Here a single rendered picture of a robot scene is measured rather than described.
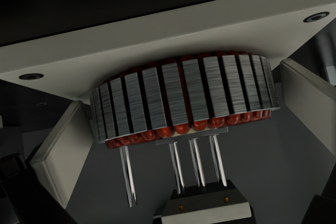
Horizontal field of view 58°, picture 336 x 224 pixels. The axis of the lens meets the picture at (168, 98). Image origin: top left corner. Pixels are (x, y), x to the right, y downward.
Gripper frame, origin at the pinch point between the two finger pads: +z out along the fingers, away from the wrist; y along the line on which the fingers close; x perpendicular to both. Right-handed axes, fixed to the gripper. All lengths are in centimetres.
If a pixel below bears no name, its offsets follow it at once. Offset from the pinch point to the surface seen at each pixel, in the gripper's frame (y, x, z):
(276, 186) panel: 10.1, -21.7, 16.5
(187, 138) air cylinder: -0.4, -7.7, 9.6
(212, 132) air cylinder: 2.2, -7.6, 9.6
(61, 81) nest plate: -5.8, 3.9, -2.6
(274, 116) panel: 12.1, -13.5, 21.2
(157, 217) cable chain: -6.2, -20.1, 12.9
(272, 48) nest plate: 5.5, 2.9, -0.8
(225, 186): 2.5, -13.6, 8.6
